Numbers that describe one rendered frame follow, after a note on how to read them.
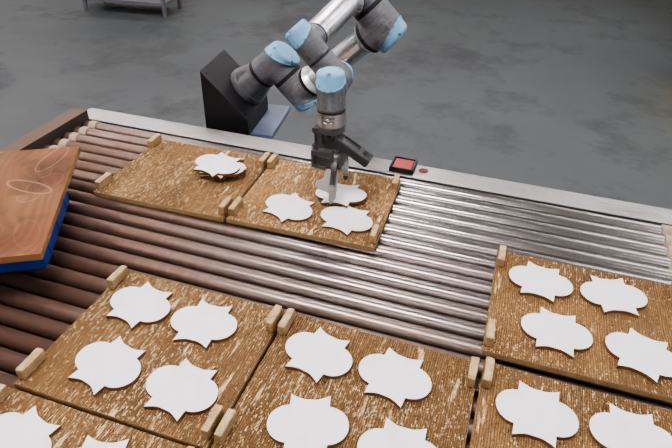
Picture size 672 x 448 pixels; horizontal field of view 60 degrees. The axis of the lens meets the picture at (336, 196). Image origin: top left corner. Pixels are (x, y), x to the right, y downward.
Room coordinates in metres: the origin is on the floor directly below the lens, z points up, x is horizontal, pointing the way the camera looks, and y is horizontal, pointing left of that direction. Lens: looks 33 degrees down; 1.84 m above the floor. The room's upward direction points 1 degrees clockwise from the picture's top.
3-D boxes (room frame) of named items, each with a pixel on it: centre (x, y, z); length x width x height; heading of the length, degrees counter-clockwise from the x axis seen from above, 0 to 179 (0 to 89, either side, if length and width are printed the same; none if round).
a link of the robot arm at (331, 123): (1.40, 0.02, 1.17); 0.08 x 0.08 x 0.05
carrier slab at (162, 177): (1.49, 0.45, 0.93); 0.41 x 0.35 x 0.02; 73
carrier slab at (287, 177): (1.38, 0.05, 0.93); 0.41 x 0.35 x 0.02; 74
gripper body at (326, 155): (1.40, 0.02, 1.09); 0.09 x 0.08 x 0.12; 74
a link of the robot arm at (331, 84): (1.41, 0.02, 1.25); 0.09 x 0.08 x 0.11; 170
